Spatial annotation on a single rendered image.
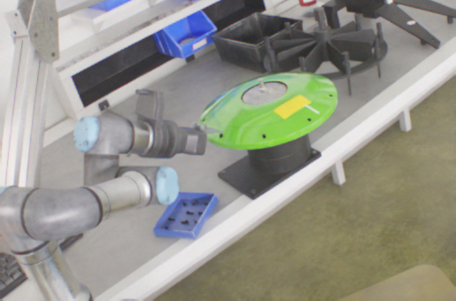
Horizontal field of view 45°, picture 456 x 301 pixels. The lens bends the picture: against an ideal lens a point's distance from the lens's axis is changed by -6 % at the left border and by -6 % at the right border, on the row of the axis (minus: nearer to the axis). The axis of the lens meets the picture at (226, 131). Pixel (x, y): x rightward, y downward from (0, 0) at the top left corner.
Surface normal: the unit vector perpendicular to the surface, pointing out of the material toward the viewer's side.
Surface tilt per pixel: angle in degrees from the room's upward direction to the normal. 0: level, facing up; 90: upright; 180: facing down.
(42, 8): 90
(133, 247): 0
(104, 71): 90
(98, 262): 0
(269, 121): 21
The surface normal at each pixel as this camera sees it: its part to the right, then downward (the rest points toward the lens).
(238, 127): -0.43, -0.59
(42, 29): 0.85, 0.03
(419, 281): -0.27, -0.84
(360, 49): -0.60, 0.50
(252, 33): 0.57, 0.20
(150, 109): -0.72, -0.06
